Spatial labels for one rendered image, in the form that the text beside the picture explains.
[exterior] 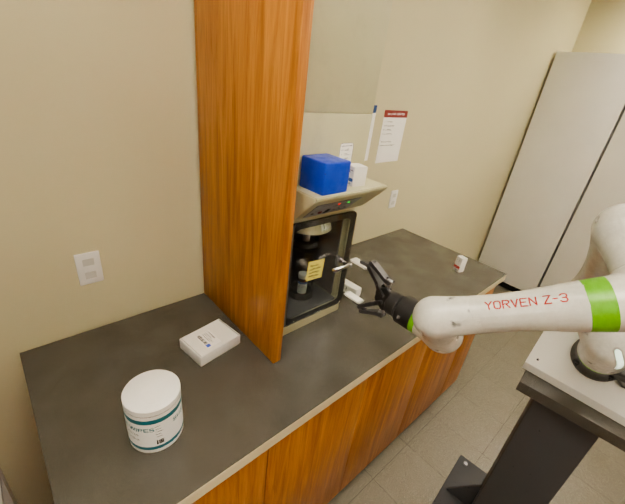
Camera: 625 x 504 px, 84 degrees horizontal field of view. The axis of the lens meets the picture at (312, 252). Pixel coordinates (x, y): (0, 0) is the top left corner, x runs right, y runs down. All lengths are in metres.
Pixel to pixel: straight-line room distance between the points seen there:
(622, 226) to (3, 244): 1.53
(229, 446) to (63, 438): 0.41
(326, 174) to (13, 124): 0.80
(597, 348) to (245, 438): 1.01
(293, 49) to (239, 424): 0.94
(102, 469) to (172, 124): 0.97
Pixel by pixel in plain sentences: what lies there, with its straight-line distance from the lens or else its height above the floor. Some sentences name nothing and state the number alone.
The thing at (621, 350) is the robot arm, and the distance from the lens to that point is 1.32.
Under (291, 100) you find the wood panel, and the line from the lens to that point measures 0.87.
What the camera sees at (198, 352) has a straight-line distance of 1.21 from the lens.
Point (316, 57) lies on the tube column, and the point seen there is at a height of 1.84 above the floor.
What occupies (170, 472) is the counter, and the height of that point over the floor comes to 0.94.
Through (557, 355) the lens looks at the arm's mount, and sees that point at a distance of 1.54.
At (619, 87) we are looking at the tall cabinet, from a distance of 3.80.
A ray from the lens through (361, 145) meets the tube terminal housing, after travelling 1.20.
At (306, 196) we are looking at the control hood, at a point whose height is 1.50.
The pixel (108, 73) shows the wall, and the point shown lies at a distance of 1.22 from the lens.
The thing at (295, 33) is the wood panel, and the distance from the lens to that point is 0.88.
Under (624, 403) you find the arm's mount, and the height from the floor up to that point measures 1.00.
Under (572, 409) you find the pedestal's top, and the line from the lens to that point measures 1.49.
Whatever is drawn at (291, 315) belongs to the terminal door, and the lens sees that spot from 1.27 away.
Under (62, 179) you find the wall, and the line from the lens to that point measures 1.24.
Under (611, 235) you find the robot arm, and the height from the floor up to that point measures 1.57.
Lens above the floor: 1.81
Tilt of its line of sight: 27 degrees down
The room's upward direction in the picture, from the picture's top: 7 degrees clockwise
